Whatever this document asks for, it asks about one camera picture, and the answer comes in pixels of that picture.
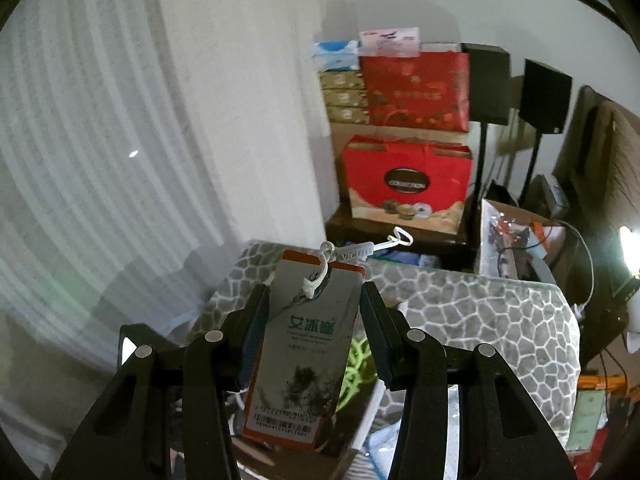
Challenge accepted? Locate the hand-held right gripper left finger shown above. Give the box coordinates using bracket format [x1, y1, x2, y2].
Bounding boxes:
[52, 282, 273, 480]

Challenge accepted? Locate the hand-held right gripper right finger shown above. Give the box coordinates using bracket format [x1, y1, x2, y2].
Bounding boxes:
[360, 281, 591, 480]

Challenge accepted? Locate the grey orange paper hang tag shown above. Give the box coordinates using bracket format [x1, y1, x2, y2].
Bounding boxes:
[241, 249, 366, 457]

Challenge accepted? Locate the white plastic tag fastener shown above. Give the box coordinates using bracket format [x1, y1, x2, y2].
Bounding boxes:
[300, 226, 414, 302]

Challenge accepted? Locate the dark wooden cabinet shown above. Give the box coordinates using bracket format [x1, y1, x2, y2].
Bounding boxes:
[324, 204, 477, 272]

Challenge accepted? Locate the grey white patterned blanket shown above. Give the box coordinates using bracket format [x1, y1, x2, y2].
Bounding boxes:
[205, 240, 583, 452]

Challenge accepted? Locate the open cardboard box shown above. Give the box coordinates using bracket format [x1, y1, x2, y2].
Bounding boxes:
[479, 198, 567, 279]

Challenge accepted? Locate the black speaker stand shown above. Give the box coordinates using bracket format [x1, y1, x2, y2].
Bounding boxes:
[519, 132, 545, 203]
[471, 122, 494, 198]

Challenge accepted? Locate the pale green paper tag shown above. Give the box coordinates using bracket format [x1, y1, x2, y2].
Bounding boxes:
[565, 388, 607, 454]

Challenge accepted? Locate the orange object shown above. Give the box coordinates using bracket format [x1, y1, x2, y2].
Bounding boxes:
[575, 372, 632, 402]

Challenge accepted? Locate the white sheer curtain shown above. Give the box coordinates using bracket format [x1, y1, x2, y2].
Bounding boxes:
[0, 0, 337, 461]

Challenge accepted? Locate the large red gift bag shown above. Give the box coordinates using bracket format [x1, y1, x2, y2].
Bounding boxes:
[360, 52, 471, 134]

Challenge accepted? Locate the bright lamp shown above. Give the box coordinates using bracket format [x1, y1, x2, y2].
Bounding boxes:
[616, 224, 640, 282]

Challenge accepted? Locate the black speaker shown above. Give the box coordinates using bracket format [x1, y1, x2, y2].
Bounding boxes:
[519, 59, 574, 135]
[460, 43, 512, 125]

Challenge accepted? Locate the blue tissue pack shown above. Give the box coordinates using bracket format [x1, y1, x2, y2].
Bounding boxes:
[312, 40, 362, 72]

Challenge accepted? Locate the pink tissue pack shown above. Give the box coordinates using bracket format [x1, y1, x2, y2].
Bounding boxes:
[359, 27, 422, 56]

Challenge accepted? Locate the white cable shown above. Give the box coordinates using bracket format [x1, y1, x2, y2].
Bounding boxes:
[549, 219, 597, 312]

